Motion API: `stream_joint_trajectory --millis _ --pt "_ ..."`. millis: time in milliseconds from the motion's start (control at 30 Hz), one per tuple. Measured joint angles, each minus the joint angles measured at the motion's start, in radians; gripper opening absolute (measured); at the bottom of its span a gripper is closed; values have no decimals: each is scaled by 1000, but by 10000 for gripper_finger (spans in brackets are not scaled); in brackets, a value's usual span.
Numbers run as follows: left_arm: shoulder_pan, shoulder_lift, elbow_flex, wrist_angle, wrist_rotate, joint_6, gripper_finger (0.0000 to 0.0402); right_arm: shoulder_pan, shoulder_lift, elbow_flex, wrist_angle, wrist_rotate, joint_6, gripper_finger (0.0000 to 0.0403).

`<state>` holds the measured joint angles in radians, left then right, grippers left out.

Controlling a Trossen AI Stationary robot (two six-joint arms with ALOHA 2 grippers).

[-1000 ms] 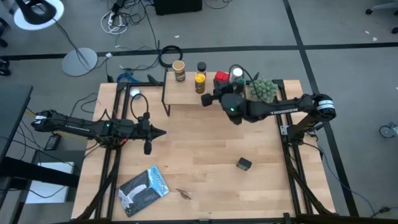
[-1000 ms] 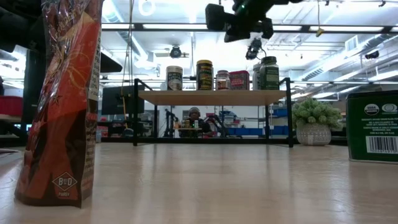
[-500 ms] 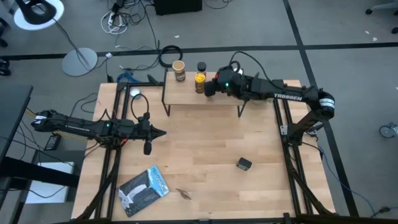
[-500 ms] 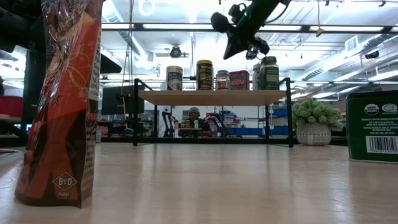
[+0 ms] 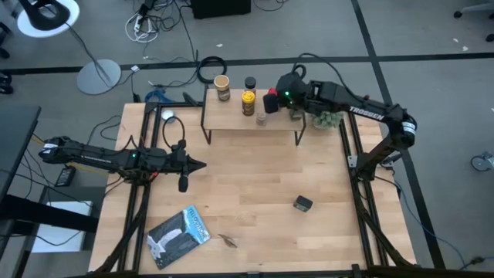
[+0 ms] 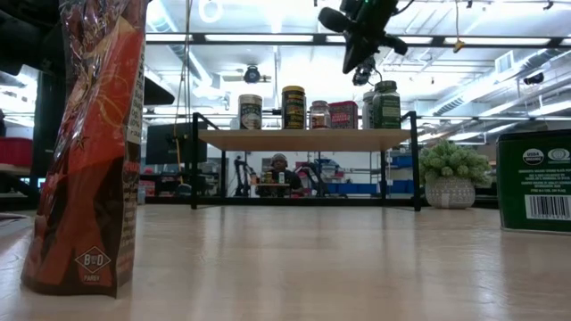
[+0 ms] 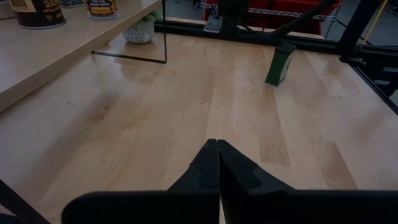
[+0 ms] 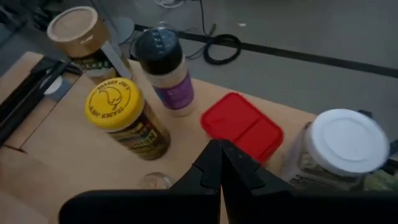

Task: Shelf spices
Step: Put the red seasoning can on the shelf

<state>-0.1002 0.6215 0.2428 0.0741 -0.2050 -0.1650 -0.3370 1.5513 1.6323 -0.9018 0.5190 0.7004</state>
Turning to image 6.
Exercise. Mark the green lid oregano jar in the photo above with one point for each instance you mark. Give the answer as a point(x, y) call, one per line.
point(386, 109)

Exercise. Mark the red storage bin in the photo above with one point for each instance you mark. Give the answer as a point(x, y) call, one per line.
point(15, 151)

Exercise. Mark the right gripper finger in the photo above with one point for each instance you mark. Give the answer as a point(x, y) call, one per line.
point(365, 49)
point(351, 51)

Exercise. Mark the red lid paprika tin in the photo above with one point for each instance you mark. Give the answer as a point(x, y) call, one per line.
point(344, 116)

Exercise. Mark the tan lid spice jar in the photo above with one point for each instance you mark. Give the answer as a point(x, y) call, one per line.
point(250, 113)

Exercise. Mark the small clear glass jar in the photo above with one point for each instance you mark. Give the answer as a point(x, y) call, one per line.
point(320, 117)

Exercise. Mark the wooden shelf black metal legs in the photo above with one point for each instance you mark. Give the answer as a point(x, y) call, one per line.
point(303, 139)

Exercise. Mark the glossy printed bag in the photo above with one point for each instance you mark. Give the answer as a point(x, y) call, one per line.
point(89, 178)

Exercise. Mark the yellow lid spice jar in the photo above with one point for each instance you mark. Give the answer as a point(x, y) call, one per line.
point(293, 109)

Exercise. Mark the dark green spice tin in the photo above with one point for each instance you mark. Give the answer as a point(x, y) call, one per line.
point(531, 191)

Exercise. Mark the white lid spice bottle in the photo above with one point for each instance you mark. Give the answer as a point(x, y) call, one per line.
point(368, 111)

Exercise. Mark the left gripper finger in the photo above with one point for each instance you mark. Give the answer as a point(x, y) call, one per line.
point(156, 96)

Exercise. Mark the hanging yellow tag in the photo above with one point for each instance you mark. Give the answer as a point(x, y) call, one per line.
point(458, 44)

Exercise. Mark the black metal table frame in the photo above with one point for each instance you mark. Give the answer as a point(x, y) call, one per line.
point(348, 201)

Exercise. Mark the black monitor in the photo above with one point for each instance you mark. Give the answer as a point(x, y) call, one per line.
point(174, 145)

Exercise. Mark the blue storage bins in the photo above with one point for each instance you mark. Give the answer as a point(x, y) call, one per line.
point(357, 188)

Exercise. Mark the black overhead camera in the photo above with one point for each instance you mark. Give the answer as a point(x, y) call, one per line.
point(362, 79)
point(252, 74)

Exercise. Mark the person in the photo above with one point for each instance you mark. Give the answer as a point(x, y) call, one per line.
point(279, 162)

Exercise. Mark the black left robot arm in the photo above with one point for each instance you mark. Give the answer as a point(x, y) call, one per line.
point(22, 40)

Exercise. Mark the potted green succulent plant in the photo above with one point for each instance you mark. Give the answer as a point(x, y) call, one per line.
point(450, 191)

